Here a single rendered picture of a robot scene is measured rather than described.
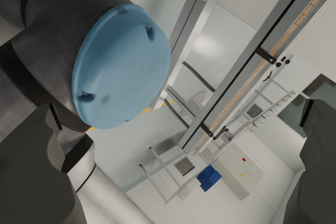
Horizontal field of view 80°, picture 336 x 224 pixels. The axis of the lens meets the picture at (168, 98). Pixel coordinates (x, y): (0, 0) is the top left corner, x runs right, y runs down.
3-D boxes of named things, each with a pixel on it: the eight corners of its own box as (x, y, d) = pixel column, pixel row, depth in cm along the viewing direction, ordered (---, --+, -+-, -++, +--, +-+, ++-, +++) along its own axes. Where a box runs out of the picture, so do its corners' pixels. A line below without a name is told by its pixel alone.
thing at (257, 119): (239, 130, 374) (246, 136, 368) (244, 124, 365) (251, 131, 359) (289, 92, 628) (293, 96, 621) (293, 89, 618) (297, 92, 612)
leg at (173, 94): (124, 41, 145) (197, 117, 114) (134, 41, 151) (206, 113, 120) (120, 52, 150) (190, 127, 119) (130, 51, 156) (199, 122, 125)
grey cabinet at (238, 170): (198, 137, 628) (251, 193, 545) (218, 125, 712) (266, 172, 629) (192, 145, 653) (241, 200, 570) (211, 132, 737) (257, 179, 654)
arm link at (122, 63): (133, 25, 31) (191, 80, 26) (62, 79, 30) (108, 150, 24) (93, -59, 20) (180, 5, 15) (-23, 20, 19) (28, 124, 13)
